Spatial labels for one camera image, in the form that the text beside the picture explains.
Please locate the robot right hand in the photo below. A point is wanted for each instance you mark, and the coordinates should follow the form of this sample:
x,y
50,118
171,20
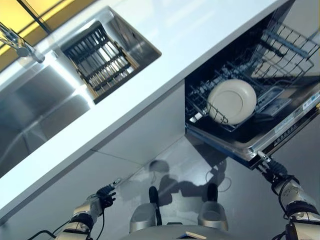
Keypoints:
x,y
273,170

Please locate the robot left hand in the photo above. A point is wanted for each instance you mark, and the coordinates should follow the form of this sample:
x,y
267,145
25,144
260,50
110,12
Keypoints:
x,y
106,193

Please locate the cream ceramic plate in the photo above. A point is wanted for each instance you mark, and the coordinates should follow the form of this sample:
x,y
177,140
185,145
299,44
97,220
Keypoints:
x,y
231,101

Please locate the robot right silver arm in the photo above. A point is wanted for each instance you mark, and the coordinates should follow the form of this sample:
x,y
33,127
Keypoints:
x,y
297,207

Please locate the white cabinet door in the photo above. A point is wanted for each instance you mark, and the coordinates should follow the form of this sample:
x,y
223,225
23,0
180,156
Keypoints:
x,y
50,195
150,130

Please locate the robot grey torso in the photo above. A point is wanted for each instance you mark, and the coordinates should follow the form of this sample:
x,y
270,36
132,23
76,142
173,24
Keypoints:
x,y
175,232

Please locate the stainless steel sink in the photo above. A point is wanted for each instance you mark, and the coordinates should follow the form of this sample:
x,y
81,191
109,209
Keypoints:
x,y
37,100

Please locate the black sink dish rack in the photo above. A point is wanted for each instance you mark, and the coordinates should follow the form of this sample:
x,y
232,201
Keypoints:
x,y
97,60

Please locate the chrome kitchen faucet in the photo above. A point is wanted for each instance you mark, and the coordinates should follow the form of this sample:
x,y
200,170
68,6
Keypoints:
x,y
17,40

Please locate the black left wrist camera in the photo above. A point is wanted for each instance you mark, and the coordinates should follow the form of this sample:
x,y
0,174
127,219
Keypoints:
x,y
110,198

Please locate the dark window frame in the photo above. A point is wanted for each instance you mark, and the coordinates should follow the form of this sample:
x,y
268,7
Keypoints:
x,y
40,15

